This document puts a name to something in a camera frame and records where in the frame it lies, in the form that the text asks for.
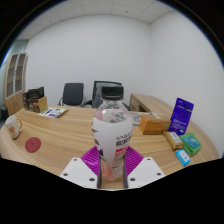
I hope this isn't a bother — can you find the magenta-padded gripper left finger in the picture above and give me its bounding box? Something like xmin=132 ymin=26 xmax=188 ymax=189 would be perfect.
xmin=59 ymin=145 xmax=102 ymax=190

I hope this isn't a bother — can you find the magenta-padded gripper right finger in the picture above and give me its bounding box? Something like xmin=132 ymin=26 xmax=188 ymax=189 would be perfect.
xmin=122 ymin=145 xmax=166 ymax=190

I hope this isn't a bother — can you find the clear drink bottle black cap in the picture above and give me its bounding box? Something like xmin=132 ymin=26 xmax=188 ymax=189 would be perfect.
xmin=91 ymin=85 xmax=134 ymax=182

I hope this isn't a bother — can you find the small blue packet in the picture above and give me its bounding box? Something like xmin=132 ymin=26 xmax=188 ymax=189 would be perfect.
xmin=175 ymin=149 xmax=192 ymax=168

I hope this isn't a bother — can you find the yellow snack packet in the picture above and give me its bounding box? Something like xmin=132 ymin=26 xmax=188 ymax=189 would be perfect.
xmin=162 ymin=130 xmax=185 ymax=150

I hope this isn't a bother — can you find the orange-brown cardboard box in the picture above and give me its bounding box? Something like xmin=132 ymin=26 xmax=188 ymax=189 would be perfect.
xmin=138 ymin=114 xmax=172 ymax=136

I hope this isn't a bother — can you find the flat round red coaster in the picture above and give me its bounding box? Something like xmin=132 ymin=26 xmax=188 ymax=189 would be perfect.
xmin=24 ymin=136 xmax=42 ymax=154

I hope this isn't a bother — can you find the green packet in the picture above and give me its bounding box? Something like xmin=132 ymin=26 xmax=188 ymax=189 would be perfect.
xmin=179 ymin=132 xmax=203 ymax=157

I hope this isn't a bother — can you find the white green pamphlet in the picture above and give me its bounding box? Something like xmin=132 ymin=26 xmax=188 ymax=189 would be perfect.
xmin=38 ymin=106 xmax=69 ymax=119

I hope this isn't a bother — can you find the purple standing pouch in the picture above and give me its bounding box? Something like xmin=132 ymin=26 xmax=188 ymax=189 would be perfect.
xmin=167 ymin=97 xmax=195 ymax=136

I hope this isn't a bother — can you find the wooden side desk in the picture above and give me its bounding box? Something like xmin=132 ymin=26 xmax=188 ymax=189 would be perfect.
xmin=128 ymin=93 xmax=174 ymax=116

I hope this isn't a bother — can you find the tan cardboard box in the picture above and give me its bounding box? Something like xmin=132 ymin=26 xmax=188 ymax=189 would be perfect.
xmin=32 ymin=95 xmax=49 ymax=114

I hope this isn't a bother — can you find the black office chair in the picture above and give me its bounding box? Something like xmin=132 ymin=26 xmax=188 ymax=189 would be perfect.
xmin=58 ymin=82 xmax=85 ymax=107

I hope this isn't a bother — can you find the grey mesh office chair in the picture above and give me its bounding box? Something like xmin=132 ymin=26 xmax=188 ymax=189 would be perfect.
xmin=79 ymin=80 xmax=131 ymax=111

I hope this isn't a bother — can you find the white mug orange print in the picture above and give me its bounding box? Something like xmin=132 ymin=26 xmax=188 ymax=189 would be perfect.
xmin=4 ymin=115 xmax=23 ymax=140

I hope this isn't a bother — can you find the large dark brown box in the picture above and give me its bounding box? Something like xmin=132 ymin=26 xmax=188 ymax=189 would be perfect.
xmin=27 ymin=86 xmax=45 ymax=108

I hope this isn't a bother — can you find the small dark brown box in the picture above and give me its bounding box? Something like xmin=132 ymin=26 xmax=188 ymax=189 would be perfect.
xmin=21 ymin=91 xmax=30 ymax=110

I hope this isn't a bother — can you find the wooden cabinet with glass doors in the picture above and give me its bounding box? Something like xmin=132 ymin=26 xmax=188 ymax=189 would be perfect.
xmin=3 ymin=52 xmax=29 ymax=117

